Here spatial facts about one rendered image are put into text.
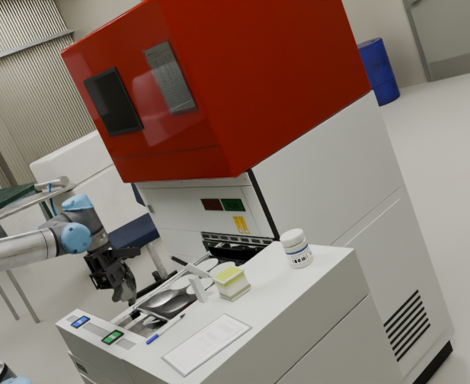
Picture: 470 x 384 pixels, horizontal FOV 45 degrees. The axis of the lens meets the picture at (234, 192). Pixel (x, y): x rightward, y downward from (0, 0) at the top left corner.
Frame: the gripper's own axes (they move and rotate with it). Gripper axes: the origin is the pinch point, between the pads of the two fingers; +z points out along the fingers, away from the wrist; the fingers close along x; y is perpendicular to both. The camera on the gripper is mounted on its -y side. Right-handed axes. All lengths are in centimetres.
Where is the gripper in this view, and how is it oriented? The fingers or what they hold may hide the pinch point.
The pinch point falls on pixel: (133, 299)
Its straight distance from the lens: 173.6
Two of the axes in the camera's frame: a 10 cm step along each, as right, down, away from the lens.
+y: -4.6, 4.6, -7.6
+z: 3.8, 8.8, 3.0
